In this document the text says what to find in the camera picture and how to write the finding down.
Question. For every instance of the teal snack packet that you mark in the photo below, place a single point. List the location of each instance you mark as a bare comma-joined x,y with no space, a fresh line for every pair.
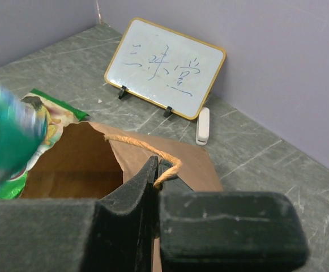
22,131

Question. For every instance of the brown paper bag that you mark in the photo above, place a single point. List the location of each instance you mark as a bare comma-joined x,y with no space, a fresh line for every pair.
84,165

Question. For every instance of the white eraser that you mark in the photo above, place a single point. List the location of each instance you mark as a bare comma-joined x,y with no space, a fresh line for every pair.
203,127

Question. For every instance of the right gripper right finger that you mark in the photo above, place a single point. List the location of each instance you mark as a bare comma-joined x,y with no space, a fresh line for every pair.
227,231

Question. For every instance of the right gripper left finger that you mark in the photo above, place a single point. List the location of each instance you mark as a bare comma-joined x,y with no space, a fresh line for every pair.
114,233

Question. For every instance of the small whiteboard yellow frame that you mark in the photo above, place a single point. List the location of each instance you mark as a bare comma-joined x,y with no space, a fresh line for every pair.
165,67

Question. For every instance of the green Chuba cassava chips bag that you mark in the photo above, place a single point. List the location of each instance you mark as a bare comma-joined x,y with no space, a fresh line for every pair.
58,114

